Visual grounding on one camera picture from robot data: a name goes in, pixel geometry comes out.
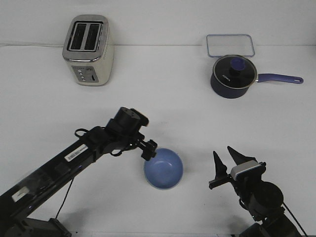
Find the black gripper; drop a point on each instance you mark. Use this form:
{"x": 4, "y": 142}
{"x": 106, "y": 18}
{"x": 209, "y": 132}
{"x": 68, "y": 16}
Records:
{"x": 222, "y": 177}
{"x": 125, "y": 136}

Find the blue bowl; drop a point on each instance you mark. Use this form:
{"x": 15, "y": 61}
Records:
{"x": 165, "y": 170}

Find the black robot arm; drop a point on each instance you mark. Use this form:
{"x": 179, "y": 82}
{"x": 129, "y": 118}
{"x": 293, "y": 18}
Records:
{"x": 263, "y": 200}
{"x": 26, "y": 196}

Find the dark blue saucepan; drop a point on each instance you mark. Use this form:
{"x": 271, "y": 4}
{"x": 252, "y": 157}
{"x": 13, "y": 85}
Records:
{"x": 235, "y": 87}

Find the glass pot lid blue knob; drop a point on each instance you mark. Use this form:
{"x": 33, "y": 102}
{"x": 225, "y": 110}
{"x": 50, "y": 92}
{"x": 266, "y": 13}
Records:
{"x": 234, "y": 65}

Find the cream two-slot toaster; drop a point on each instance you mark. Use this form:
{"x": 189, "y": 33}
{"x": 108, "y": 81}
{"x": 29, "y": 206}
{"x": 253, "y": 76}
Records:
{"x": 89, "y": 49}

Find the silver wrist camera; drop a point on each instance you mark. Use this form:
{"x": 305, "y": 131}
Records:
{"x": 243, "y": 168}
{"x": 144, "y": 121}

